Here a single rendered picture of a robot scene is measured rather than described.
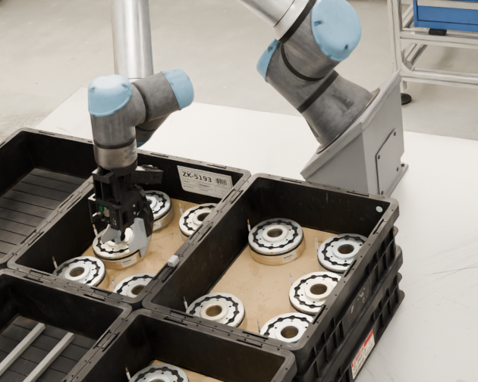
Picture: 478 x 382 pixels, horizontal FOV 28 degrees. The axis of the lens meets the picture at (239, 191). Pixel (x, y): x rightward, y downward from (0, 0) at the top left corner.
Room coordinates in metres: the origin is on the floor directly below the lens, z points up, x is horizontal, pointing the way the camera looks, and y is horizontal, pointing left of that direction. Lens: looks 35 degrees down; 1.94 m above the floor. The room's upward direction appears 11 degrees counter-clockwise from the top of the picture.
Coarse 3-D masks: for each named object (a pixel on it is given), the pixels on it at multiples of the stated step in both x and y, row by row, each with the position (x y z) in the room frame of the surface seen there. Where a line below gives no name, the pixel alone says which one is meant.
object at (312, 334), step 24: (240, 192) 1.45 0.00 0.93; (336, 192) 1.39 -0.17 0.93; (360, 192) 1.38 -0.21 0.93; (216, 216) 1.39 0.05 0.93; (384, 216) 1.29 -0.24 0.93; (360, 264) 1.19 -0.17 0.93; (336, 288) 1.14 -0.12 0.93; (168, 312) 1.16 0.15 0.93; (240, 336) 1.07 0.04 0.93; (264, 336) 1.06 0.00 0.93; (312, 336) 1.04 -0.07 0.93
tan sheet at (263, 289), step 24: (312, 240) 1.39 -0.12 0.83; (240, 264) 1.37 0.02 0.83; (288, 264) 1.34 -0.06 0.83; (312, 264) 1.33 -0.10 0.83; (216, 288) 1.31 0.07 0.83; (240, 288) 1.30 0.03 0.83; (264, 288) 1.29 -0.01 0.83; (288, 288) 1.27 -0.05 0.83; (264, 312) 1.22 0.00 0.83; (288, 312) 1.21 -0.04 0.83
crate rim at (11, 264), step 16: (176, 160) 1.60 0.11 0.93; (192, 160) 1.59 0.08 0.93; (64, 208) 1.51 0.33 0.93; (48, 224) 1.47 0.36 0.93; (208, 224) 1.37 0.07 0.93; (32, 240) 1.43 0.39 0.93; (192, 240) 1.33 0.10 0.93; (16, 256) 1.39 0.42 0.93; (32, 272) 1.33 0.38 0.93; (160, 272) 1.26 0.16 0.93; (80, 288) 1.26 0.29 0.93; (96, 288) 1.25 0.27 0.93; (144, 288) 1.23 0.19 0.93
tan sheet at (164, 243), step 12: (192, 204) 1.58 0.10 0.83; (180, 216) 1.55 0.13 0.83; (168, 228) 1.52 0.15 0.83; (156, 240) 1.49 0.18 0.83; (168, 240) 1.48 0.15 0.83; (180, 240) 1.47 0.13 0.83; (84, 252) 1.49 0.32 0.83; (156, 252) 1.45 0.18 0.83; (168, 252) 1.44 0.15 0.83; (144, 264) 1.42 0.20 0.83; (156, 264) 1.41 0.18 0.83; (108, 276) 1.40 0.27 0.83; (120, 276) 1.40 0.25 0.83; (108, 288) 1.37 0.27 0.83
